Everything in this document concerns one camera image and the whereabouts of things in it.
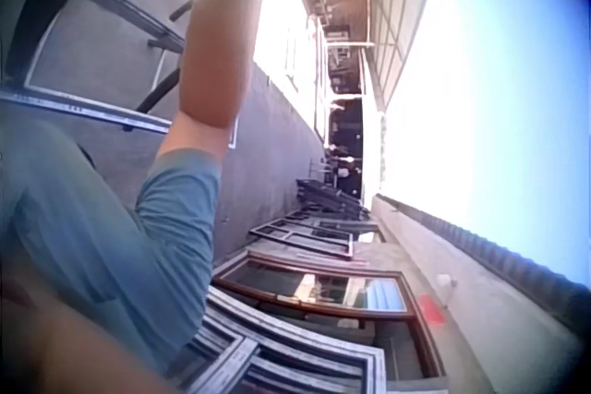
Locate pile of dark metal profiles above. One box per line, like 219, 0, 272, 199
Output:
295, 176, 371, 221

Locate dark framed windows leaning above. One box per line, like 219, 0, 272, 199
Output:
248, 209, 382, 260

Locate brown framed glass window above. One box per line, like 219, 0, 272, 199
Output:
212, 250, 447, 379

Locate stack of white window frames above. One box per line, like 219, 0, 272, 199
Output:
165, 285, 387, 394

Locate corrugated roof canopy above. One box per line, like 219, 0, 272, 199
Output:
367, 0, 440, 113

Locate black metal trestle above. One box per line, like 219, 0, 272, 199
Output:
78, 0, 195, 114

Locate white bag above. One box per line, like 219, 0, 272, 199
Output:
436, 273, 459, 308

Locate red bag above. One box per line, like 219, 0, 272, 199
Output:
417, 293, 446, 324

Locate white window frame on trestles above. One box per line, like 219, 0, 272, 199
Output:
0, 0, 239, 150

